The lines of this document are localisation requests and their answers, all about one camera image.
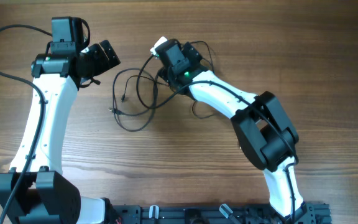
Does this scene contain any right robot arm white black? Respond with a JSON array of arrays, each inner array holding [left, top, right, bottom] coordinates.
[[150, 37, 303, 222]]

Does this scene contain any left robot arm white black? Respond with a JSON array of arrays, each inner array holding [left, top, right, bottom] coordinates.
[[0, 17, 122, 223]]

